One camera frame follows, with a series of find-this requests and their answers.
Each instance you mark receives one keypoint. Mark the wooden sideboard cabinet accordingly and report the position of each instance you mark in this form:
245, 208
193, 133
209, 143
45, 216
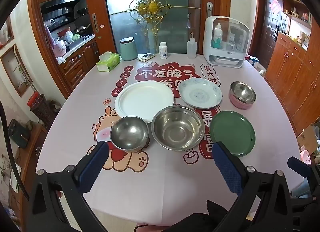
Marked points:
292, 77

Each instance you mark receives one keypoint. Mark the large stainless steel bowl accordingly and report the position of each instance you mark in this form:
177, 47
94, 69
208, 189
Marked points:
177, 129

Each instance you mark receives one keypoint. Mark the green tissue box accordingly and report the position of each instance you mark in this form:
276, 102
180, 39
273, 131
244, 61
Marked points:
110, 63

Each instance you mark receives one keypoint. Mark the white bottle teal label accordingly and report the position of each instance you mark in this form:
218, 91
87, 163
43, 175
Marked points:
217, 35

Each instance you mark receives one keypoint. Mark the blue patterned porcelain plate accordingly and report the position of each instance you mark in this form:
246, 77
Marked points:
200, 94

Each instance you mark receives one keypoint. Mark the large white plate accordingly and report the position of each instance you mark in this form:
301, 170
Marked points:
142, 99

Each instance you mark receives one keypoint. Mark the pale green canister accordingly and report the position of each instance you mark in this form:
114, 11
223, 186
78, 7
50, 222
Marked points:
128, 49

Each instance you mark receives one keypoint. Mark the small stainless steel bowl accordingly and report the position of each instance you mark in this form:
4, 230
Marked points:
128, 133

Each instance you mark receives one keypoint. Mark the wall niche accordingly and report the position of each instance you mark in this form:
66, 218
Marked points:
15, 72

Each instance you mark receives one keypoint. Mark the wooden lower kitchen cabinet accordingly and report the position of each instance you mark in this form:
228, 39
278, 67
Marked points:
77, 67

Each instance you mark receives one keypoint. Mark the red plastic basket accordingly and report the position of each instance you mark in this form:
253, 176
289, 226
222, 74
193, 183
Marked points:
33, 99

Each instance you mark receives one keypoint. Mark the dark woven basket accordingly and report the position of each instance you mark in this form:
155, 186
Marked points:
43, 113

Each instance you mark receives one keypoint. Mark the small clear bottle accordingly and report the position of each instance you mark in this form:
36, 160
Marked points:
235, 40

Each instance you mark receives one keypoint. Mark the blue stool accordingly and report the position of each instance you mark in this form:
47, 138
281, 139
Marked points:
253, 59

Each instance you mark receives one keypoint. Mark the gold door ornament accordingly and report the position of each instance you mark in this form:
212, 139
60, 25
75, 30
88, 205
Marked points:
152, 7

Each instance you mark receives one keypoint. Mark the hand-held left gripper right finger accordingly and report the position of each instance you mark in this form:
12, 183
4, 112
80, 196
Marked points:
228, 169

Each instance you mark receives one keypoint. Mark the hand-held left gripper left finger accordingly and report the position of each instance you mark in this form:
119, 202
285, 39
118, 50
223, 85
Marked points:
96, 164

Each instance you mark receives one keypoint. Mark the dark brown entrance door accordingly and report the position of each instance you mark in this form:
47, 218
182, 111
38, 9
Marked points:
268, 27

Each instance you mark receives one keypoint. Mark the white storage cabinet box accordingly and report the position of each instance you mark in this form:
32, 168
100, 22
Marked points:
208, 54

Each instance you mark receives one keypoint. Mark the frosted glass door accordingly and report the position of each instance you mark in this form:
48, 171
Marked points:
120, 17

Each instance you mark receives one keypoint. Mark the green plate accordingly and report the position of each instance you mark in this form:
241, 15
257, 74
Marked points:
232, 132

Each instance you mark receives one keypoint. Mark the clear squeeze bottle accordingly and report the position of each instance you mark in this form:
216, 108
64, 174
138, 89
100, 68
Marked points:
191, 48

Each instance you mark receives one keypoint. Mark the cardboard box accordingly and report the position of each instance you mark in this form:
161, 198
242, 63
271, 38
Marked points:
306, 138

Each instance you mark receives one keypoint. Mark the pill blister pack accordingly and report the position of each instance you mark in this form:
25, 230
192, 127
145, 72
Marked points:
146, 57

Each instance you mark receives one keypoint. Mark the white pill bottle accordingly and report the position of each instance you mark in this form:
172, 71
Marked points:
163, 51

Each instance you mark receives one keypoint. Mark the pink steel-lined bowl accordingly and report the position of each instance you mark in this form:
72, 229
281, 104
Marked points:
242, 94

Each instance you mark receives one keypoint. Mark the pink rice cooker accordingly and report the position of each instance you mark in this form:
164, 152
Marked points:
60, 48

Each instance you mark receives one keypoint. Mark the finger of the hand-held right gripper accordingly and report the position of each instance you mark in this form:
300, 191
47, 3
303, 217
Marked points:
307, 200
298, 164

